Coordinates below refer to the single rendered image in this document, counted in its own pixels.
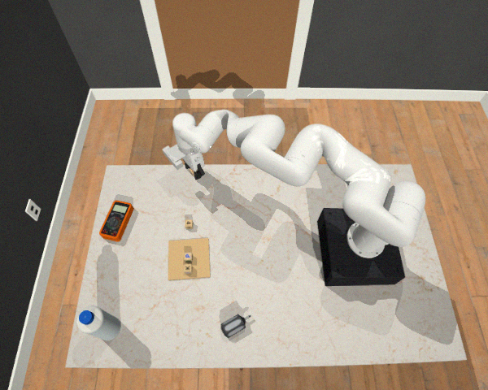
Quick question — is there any white bottle with blue cap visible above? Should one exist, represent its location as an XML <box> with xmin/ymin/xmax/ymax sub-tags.
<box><xmin>76</xmin><ymin>305</ymin><xmax>120</xmax><ymax>340</ymax></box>

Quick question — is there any orange digital multimeter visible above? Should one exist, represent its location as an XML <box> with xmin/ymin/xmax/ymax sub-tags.
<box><xmin>99</xmin><ymin>201</ymin><xmax>133</xmax><ymax>242</ymax></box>

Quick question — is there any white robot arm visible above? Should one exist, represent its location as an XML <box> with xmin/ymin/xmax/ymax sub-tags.
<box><xmin>162</xmin><ymin>110</ymin><xmax>425</xmax><ymax>258</ymax></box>

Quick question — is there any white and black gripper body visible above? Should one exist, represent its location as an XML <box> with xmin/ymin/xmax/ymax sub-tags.
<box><xmin>183</xmin><ymin>152</ymin><xmax>205</xmax><ymax>171</ymax></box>

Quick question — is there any tan flat mat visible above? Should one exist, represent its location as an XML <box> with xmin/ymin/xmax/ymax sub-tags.
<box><xmin>168</xmin><ymin>238</ymin><xmax>210</xmax><ymax>280</ymax></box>

